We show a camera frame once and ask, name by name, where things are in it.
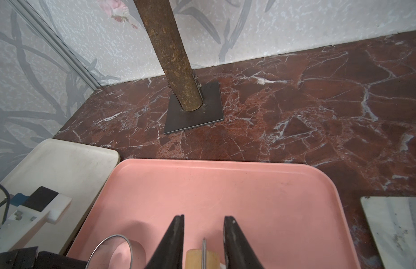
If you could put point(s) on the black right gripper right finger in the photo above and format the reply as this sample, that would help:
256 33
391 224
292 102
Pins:
237 250

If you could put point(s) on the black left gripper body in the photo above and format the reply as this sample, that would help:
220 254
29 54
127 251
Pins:
31 258

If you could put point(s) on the beige silicone mat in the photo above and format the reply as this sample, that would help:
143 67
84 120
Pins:
75 170

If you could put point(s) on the pink silicone mat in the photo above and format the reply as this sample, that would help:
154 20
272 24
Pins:
291 214

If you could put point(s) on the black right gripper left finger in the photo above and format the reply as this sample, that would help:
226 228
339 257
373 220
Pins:
169 253

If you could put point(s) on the metal spatula black handle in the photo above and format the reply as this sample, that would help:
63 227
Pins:
392 221

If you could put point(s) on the black metal tree base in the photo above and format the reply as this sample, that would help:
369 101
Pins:
210 112

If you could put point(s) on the wooden rolling pin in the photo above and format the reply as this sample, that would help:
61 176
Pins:
202 258

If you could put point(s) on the artificial cherry blossom tree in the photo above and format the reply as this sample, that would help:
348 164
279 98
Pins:
158 20

